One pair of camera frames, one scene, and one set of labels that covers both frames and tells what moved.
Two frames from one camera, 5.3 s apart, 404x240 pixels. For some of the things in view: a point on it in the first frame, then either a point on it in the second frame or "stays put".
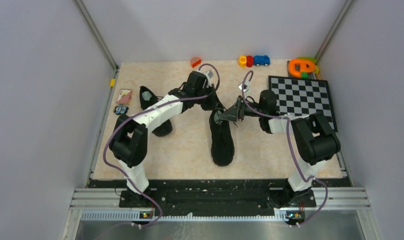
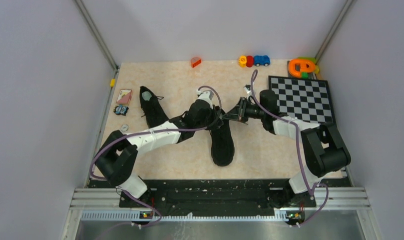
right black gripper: [232, 113] stays put
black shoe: [222, 145] stays put
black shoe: [148, 99] stays put
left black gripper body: [209, 103] → [212, 125]
